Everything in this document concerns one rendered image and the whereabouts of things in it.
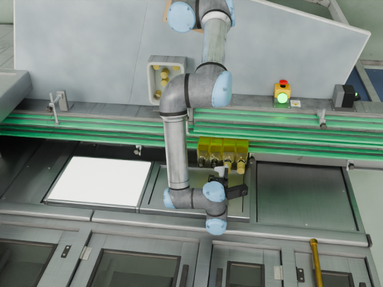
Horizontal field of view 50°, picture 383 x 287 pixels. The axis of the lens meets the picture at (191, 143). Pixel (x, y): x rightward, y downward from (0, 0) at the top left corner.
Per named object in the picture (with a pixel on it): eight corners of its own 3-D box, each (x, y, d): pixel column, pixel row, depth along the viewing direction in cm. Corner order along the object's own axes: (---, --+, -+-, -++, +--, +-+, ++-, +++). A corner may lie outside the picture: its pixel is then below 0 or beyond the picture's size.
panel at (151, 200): (72, 159, 209) (44, 205, 181) (70, 154, 207) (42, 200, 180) (250, 172, 199) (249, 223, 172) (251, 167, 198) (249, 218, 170)
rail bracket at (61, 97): (65, 106, 215) (48, 129, 197) (59, 77, 205) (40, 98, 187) (74, 107, 214) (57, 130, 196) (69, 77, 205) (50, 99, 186)
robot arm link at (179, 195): (149, 77, 133) (162, 214, 146) (183, 75, 131) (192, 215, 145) (158, 73, 144) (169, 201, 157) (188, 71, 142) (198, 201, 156)
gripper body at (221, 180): (209, 172, 169) (206, 192, 159) (229, 175, 168) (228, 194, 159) (208, 187, 174) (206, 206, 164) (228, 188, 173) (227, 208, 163)
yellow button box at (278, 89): (273, 95, 200) (273, 102, 194) (274, 81, 195) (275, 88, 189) (288, 96, 199) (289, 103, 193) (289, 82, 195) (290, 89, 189)
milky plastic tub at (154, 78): (153, 96, 208) (149, 105, 201) (150, 54, 196) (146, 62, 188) (187, 98, 206) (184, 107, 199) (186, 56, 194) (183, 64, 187)
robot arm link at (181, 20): (168, -3, 168) (162, 4, 157) (201, -6, 166) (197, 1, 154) (172, 27, 174) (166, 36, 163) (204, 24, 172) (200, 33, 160)
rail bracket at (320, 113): (314, 114, 189) (318, 130, 178) (317, 99, 184) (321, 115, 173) (324, 114, 188) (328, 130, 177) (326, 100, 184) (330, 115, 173)
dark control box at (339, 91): (331, 98, 197) (334, 107, 190) (334, 83, 192) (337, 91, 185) (349, 99, 196) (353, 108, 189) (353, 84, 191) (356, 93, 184)
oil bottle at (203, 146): (200, 136, 203) (195, 163, 186) (200, 127, 200) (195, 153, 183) (212, 138, 203) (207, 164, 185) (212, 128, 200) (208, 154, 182)
